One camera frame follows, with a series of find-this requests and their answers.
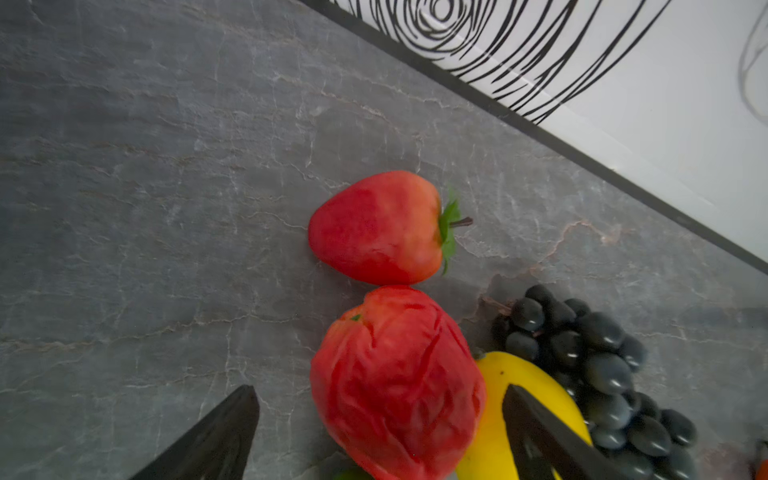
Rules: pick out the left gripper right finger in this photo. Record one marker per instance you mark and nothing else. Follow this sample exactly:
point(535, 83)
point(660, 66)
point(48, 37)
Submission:
point(543, 447)

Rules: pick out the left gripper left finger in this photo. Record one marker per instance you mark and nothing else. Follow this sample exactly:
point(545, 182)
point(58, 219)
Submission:
point(216, 447)

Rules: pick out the red apple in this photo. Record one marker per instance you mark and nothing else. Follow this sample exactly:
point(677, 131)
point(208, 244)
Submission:
point(396, 386)

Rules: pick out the yellow lemon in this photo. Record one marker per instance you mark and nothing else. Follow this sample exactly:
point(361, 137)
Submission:
point(497, 447)

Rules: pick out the dark grape bunch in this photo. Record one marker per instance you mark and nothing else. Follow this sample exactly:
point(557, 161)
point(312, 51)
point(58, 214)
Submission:
point(579, 364)

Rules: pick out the green lime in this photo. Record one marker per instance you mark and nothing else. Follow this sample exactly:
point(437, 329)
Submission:
point(353, 474)

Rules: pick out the orange cherry tomato lower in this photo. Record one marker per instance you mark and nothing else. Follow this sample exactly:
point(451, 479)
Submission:
point(761, 465)

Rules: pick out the red strawberry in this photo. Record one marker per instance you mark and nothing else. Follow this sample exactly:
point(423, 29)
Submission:
point(387, 229)

